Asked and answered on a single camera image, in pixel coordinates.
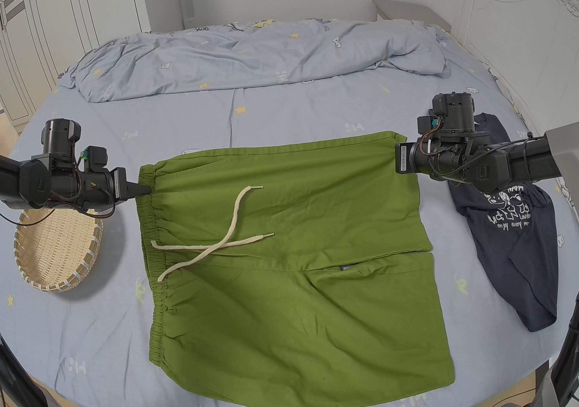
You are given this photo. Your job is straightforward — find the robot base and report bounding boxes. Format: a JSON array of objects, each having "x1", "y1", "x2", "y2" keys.
[{"x1": 536, "y1": 362, "x2": 564, "y2": 407}]

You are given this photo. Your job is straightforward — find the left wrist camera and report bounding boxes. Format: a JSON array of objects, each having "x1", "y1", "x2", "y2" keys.
[{"x1": 81, "y1": 146, "x2": 109, "y2": 171}]

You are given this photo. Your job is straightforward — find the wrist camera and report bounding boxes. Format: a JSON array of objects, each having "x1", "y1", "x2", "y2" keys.
[
  {"x1": 416, "y1": 113, "x2": 443, "y2": 136},
  {"x1": 81, "y1": 146, "x2": 109, "y2": 171}
]

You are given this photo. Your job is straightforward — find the pale blue quilt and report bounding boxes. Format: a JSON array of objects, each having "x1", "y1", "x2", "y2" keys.
[{"x1": 56, "y1": 17, "x2": 452, "y2": 103}]

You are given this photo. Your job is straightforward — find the round woven basket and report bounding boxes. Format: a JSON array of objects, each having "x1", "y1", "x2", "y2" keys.
[{"x1": 14, "y1": 206, "x2": 104, "y2": 294}]

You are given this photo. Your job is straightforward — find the dark blue T-shirt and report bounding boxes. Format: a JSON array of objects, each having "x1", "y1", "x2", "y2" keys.
[{"x1": 445, "y1": 112, "x2": 558, "y2": 332}]

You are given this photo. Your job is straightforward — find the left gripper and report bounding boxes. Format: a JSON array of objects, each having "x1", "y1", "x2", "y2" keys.
[{"x1": 77, "y1": 167, "x2": 130, "y2": 216}]

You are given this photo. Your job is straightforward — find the green shorts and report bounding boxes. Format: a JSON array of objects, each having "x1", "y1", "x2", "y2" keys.
[{"x1": 137, "y1": 131, "x2": 456, "y2": 407}]

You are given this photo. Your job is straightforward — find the bed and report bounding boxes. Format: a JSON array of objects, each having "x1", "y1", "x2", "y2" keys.
[{"x1": 0, "y1": 0, "x2": 579, "y2": 407}]

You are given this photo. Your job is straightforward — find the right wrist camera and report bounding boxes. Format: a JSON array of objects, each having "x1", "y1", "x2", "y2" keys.
[{"x1": 416, "y1": 113, "x2": 443, "y2": 136}]

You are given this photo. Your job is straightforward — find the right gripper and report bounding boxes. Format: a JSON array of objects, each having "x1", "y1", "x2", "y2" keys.
[{"x1": 395, "y1": 139, "x2": 454, "y2": 180}]

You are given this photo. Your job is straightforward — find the grey bedside table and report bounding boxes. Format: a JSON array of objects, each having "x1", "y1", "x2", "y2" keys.
[{"x1": 373, "y1": 0, "x2": 453, "y2": 32}]

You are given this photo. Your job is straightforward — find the white wardrobe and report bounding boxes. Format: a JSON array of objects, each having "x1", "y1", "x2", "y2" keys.
[{"x1": 0, "y1": 0, "x2": 152, "y2": 134}]

